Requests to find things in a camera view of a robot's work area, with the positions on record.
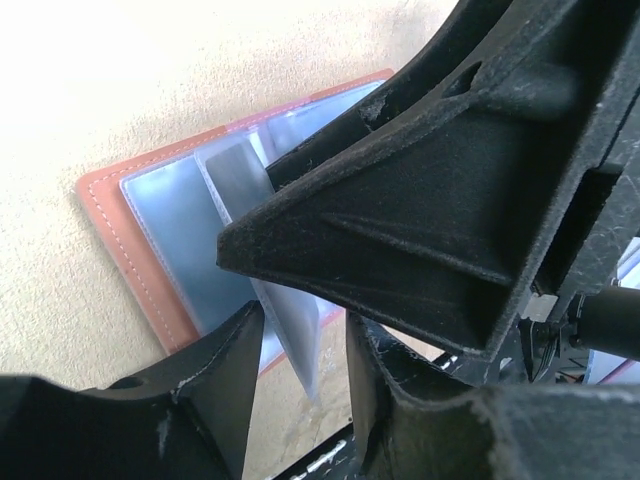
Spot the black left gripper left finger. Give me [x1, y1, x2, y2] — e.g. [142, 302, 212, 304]
[1, 301, 264, 479]

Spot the dark grey card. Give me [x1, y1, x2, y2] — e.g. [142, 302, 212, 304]
[198, 143, 321, 399]

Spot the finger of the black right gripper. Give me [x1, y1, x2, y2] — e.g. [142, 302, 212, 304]
[217, 1, 639, 357]
[267, 1, 528, 191]

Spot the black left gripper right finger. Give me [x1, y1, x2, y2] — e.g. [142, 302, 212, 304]
[346, 313, 639, 479]

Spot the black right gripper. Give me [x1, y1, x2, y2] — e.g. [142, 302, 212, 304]
[469, 49, 639, 385]

